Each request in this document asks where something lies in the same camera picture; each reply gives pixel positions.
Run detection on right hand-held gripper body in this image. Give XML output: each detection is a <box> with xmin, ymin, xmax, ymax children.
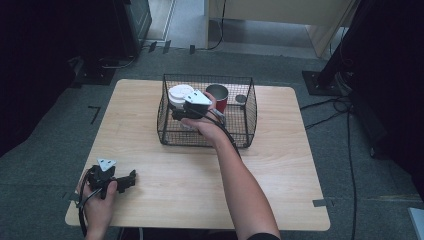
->
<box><xmin>182</xmin><ymin>89</ymin><xmax>213</xmax><ymax>121</ymax></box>

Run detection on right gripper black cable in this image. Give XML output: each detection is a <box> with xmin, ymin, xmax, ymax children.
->
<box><xmin>199</xmin><ymin>109</ymin><xmax>242</xmax><ymax>159</ymax></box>

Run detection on black stand base plate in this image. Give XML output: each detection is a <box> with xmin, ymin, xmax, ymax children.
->
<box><xmin>301</xmin><ymin>70</ymin><xmax>352</xmax><ymax>98</ymax></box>

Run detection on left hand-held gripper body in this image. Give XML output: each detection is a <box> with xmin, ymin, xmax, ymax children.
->
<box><xmin>87</xmin><ymin>158</ymin><xmax>118</xmax><ymax>201</ymax></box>

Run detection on black wire mesh basket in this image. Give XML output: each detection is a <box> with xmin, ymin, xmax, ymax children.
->
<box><xmin>156</xmin><ymin>73</ymin><xmax>258</xmax><ymax>149</ymax></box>

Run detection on black cabinet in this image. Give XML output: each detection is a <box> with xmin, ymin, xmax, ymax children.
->
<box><xmin>113</xmin><ymin>0</ymin><xmax>153</xmax><ymax>58</ymax></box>

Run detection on white cup with lid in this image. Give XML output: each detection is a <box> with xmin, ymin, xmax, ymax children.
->
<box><xmin>167</xmin><ymin>83</ymin><xmax>196</xmax><ymax>129</ymax></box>

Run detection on light wooden cabinet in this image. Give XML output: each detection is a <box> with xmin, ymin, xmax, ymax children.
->
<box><xmin>204</xmin><ymin>0</ymin><xmax>355</xmax><ymax>58</ymax></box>

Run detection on person's right hand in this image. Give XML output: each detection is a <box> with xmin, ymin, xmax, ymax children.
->
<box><xmin>181</xmin><ymin>92</ymin><xmax>233</xmax><ymax>149</ymax></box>

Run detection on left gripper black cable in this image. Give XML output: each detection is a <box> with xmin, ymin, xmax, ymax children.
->
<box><xmin>76</xmin><ymin>167</ymin><xmax>102</xmax><ymax>240</ymax></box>

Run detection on dark stand base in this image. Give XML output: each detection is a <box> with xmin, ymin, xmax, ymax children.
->
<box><xmin>68</xmin><ymin>55</ymin><xmax>117</xmax><ymax>89</ymax></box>

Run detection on white box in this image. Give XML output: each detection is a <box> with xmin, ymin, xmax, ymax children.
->
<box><xmin>407</xmin><ymin>206</ymin><xmax>424</xmax><ymax>240</ymax></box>

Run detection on person's left hand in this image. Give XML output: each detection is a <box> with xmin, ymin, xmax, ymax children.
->
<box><xmin>81</xmin><ymin>180</ymin><xmax>118</xmax><ymax>233</ymax></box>

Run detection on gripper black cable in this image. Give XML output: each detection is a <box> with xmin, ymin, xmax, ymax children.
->
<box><xmin>76</xmin><ymin>167</ymin><xmax>102</xmax><ymax>240</ymax></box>
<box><xmin>199</xmin><ymin>109</ymin><xmax>242</xmax><ymax>159</ymax></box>

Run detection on black floor cables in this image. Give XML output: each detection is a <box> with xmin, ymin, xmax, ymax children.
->
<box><xmin>299</xmin><ymin>95</ymin><xmax>358</xmax><ymax>240</ymax></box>

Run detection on red steel tumbler cup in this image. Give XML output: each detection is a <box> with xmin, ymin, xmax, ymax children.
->
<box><xmin>205</xmin><ymin>83</ymin><xmax>230</xmax><ymax>115</ymax></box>

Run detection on black hanging cable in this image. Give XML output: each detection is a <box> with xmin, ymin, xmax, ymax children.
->
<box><xmin>195</xmin><ymin>0</ymin><xmax>228</xmax><ymax>52</ymax></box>

